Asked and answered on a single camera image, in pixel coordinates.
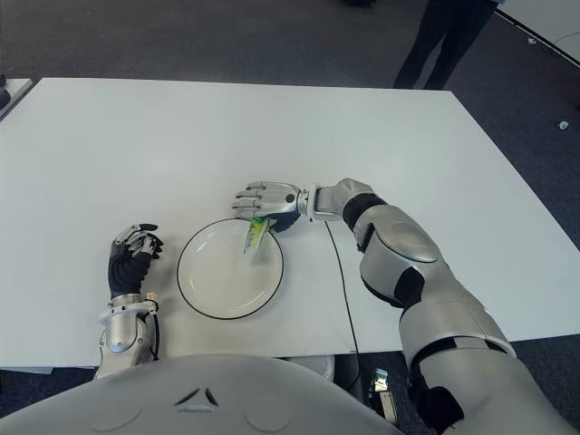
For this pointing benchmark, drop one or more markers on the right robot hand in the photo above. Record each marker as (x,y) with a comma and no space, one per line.
(276,199)

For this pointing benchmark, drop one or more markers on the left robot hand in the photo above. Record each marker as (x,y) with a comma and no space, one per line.
(127,272)

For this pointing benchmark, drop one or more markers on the green toothpaste tube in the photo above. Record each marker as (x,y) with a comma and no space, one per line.
(254,235)

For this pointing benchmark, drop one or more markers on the white plate black rim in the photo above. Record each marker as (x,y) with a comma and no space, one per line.
(226,276)

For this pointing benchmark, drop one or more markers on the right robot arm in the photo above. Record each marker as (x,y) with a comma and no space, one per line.
(430,294)

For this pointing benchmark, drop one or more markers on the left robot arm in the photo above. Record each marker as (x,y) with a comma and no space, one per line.
(120,331)

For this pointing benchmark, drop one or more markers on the grey robot torso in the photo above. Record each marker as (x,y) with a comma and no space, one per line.
(195,399)

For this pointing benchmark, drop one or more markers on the white side table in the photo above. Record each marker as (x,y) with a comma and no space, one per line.
(18,93)

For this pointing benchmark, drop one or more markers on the person legs dark trousers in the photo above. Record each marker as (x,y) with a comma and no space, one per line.
(439,41)

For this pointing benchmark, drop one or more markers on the small white floor object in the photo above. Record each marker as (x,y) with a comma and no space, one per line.
(562,125)

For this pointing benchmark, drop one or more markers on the white background table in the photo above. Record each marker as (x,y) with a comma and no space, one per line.
(548,22)

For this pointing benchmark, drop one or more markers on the metal bracket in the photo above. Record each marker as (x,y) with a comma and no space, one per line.
(381,380)

